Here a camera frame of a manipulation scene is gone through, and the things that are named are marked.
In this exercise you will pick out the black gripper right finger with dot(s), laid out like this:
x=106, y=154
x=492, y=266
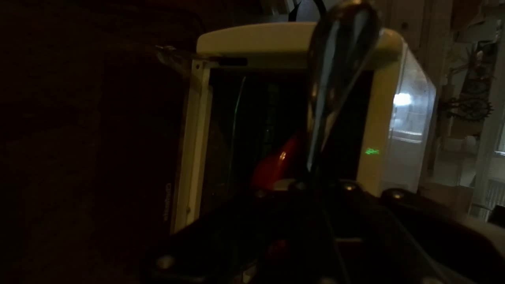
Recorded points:
x=352, y=227

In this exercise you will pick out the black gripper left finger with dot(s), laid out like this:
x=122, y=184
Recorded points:
x=284, y=227

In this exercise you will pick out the metal spoon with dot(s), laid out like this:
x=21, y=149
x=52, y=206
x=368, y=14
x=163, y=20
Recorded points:
x=341, y=64

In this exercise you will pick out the white microwave oven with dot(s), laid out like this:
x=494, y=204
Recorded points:
x=399, y=132

